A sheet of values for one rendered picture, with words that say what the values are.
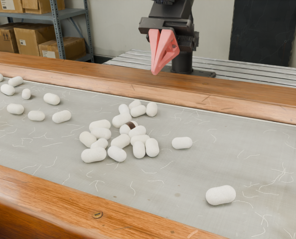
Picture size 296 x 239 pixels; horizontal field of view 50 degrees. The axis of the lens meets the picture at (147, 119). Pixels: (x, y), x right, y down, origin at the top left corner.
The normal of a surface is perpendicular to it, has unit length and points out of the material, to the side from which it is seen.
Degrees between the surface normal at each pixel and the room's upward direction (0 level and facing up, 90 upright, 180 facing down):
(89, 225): 0
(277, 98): 0
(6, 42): 90
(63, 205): 0
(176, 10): 40
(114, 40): 90
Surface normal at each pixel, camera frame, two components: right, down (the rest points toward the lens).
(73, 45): 0.89, 0.18
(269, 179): -0.04, -0.88
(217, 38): -0.50, 0.42
